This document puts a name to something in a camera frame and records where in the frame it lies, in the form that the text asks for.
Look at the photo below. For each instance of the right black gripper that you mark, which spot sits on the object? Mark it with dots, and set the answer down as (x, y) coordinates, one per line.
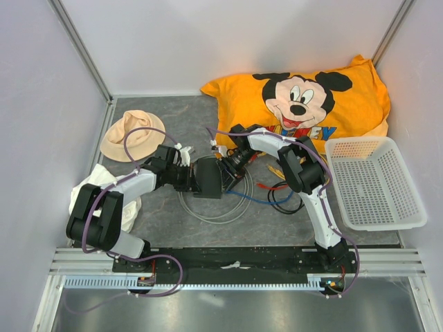
(229, 173)

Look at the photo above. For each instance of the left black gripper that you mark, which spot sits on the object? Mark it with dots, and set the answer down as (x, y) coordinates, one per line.
(190, 184)

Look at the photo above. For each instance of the black network switch box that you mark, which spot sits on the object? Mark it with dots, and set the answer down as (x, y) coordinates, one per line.
(209, 179)

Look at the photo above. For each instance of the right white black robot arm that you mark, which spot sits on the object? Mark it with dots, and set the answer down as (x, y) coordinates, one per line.
(307, 175)

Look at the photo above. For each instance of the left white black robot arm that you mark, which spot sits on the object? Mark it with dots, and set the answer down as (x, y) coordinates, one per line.
(97, 216)

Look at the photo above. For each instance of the peach bucket hat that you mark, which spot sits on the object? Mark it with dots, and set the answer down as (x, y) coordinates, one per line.
(140, 144)

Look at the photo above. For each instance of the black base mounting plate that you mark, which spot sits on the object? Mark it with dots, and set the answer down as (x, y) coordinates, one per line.
(236, 264)

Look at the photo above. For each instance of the orange Mickey Mouse pillow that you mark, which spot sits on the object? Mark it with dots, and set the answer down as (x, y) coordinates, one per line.
(345, 102)

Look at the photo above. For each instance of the white plastic basket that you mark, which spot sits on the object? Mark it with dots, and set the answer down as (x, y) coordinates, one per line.
(374, 189)

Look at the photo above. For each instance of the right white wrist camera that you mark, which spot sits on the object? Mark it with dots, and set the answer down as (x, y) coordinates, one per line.
(218, 150)

